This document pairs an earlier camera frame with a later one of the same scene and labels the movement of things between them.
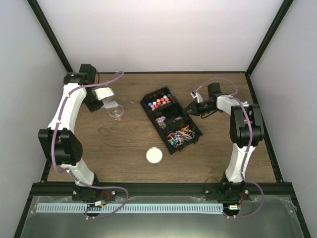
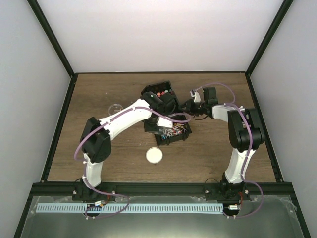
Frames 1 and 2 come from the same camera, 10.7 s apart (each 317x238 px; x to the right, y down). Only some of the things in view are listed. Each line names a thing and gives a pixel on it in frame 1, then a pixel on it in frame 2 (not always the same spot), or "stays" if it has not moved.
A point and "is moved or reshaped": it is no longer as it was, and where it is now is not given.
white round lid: x=154 y=155 stays
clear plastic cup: x=117 y=112 stays
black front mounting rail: x=273 y=189 stays
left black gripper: x=93 y=107 to x=148 y=128
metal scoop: x=110 y=103 to x=161 y=130
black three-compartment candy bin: x=172 y=123 is moved or reshaped
